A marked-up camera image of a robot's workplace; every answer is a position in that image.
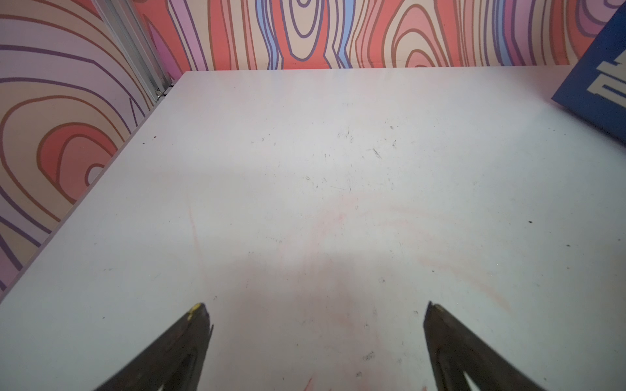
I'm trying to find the upright blue white paper bag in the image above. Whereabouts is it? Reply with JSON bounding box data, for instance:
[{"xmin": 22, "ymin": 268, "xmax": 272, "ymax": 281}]
[{"xmin": 553, "ymin": 1, "xmax": 625, "ymax": 143}]

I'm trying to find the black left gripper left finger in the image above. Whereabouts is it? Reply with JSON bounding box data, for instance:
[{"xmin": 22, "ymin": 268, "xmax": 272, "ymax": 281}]
[{"xmin": 98, "ymin": 303, "xmax": 214, "ymax": 390}]

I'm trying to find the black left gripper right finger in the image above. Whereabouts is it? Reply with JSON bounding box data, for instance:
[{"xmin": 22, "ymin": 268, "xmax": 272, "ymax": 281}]
[{"xmin": 423, "ymin": 302, "xmax": 542, "ymax": 390}]

